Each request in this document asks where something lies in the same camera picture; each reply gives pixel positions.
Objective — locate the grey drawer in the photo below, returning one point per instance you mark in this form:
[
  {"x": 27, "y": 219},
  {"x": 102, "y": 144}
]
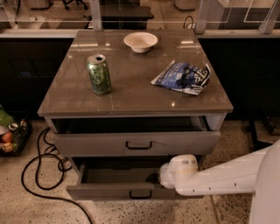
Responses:
[
  {"x": 120, "y": 178},
  {"x": 136, "y": 136}
]

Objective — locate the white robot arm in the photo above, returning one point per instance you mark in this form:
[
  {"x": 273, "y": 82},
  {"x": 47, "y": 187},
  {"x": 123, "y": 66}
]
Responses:
[{"x": 257, "y": 173}]

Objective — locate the grey drawer cabinet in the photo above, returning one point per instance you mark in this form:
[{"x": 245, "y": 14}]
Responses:
[{"x": 132, "y": 95}]

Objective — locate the grey top drawer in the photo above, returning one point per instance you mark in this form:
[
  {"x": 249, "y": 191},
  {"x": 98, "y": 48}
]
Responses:
[{"x": 136, "y": 136}]

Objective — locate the blue chip bag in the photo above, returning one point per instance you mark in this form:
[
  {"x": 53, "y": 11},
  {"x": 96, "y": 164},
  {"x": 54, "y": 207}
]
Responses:
[{"x": 184, "y": 78}]

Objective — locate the green soda can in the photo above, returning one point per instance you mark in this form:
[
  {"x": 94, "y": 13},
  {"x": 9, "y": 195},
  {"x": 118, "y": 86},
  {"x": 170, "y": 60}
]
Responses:
[{"x": 98, "y": 71}]

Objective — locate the white bowl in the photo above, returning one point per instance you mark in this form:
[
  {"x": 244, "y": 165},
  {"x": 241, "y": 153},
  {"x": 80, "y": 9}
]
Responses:
[{"x": 140, "y": 42}]

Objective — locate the black stand with wheel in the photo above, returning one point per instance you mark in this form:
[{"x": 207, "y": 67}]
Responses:
[{"x": 257, "y": 144}]

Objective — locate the orange fruit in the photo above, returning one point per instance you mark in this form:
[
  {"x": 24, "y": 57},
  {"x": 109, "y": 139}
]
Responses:
[{"x": 7, "y": 137}]

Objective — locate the green bag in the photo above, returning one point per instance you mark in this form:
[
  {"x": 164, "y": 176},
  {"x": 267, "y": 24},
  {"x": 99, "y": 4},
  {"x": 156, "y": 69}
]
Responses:
[{"x": 5, "y": 118}]

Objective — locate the black wire fruit basket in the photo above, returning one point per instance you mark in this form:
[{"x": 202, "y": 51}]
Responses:
[{"x": 21, "y": 132}]

